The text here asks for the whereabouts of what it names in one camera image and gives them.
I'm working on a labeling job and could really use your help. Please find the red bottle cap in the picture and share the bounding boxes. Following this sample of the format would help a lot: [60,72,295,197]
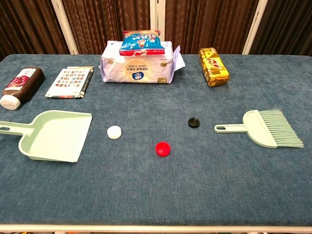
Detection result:
[156,141,172,156]

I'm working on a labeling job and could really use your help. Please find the white bottle cap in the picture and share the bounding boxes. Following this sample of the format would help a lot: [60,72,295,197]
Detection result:
[107,125,122,140]

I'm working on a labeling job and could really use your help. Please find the light green hand brush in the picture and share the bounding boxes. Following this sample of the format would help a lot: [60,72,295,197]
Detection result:
[214,107,305,149]

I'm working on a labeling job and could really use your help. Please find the light green plastic dustpan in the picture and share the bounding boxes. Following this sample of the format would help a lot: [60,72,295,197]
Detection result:
[0,110,93,163]

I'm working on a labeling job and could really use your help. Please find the dark bottle with white cap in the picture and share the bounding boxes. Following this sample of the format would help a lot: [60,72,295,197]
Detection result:
[0,67,46,111]

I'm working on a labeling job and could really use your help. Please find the white tissue pack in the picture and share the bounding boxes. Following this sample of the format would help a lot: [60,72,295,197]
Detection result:
[99,40,186,84]

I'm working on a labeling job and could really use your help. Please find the blue tablecloth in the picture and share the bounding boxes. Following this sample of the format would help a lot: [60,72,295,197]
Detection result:
[0,54,312,226]

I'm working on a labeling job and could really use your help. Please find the blue red snack bag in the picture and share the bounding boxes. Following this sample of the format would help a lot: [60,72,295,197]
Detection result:
[118,30,165,57]

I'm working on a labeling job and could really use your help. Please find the gold snack package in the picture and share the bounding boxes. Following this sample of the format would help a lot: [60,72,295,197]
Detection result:
[198,47,230,87]

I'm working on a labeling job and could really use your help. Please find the white printed flat box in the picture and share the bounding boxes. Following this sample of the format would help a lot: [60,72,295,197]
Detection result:
[45,65,95,99]

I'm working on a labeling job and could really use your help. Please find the dark brown curtain panel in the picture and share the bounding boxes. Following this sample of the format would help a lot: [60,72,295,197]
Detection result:
[165,0,259,55]
[60,0,151,55]
[250,0,312,57]
[0,0,70,61]

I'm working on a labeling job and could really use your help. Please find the white upright frame post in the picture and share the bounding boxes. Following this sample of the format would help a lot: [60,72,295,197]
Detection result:
[150,0,166,42]

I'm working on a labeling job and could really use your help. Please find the white table frame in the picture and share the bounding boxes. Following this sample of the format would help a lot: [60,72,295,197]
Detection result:
[0,223,312,234]

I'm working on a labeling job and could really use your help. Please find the white slanted frame post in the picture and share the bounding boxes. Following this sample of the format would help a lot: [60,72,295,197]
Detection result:
[242,0,269,55]
[51,0,79,55]

